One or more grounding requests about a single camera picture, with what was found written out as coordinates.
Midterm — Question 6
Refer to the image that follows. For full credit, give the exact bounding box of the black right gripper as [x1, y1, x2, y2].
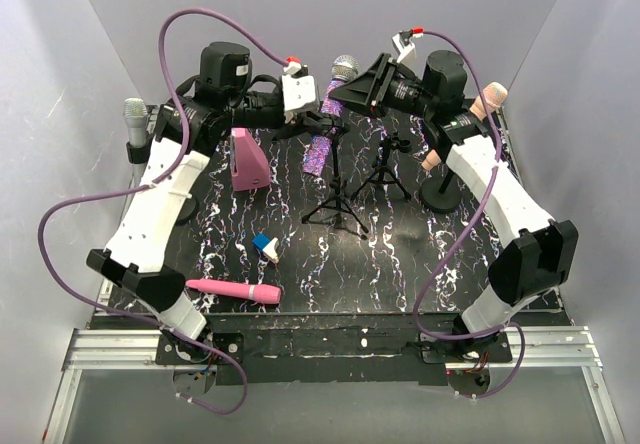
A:
[331, 52, 437, 119]

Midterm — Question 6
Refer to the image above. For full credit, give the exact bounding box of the purple glitter microphone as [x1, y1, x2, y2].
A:
[302, 54, 359, 177]

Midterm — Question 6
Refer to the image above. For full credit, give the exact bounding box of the black tripod shock-mount stand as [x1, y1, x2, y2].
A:
[301, 135, 369, 239]

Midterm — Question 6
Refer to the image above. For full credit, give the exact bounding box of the black tripod microphone stand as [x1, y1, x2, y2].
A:
[350, 132, 412, 201]

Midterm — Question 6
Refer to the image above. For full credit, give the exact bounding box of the pink plastic microphone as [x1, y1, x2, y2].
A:
[186, 279, 282, 305]

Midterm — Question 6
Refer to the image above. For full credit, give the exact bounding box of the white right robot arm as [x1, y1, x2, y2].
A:
[328, 50, 578, 362]

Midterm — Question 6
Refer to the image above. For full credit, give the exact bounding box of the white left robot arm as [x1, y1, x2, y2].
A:
[87, 42, 318, 364]

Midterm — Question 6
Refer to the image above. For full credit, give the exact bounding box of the black round-base stand right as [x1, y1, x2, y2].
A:
[418, 169, 462, 214]

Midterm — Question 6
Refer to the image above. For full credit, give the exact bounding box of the black round-base stand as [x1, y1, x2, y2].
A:
[418, 169, 462, 214]
[126, 136, 199, 226]

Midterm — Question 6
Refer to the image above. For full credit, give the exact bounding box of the beige microphone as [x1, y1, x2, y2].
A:
[421, 82, 508, 173]

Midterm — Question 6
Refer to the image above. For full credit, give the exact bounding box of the silver microphone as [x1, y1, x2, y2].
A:
[123, 97, 151, 185]

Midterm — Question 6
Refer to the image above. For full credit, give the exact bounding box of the black round-base stand left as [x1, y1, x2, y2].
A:
[126, 136, 199, 226]

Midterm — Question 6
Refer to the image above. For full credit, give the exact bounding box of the pink wedge-shaped box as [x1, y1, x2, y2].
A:
[230, 128, 271, 192]

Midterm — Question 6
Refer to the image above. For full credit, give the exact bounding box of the blue and white small block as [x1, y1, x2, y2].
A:
[252, 233, 279, 264]

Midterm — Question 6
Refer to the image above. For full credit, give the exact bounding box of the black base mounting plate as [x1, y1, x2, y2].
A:
[154, 308, 561, 388]

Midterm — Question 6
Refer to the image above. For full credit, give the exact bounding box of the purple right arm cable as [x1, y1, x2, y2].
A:
[410, 27, 526, 399]

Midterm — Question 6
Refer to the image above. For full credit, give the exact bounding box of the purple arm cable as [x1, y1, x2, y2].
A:
[410, 27, 526, 399]
[38, 8, 301, 415]

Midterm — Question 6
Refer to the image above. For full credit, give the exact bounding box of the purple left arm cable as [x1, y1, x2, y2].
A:
[38, 8, 301, 415]

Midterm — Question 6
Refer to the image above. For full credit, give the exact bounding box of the aluminium frame rail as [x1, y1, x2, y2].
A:
[42, 183, 626, 444]

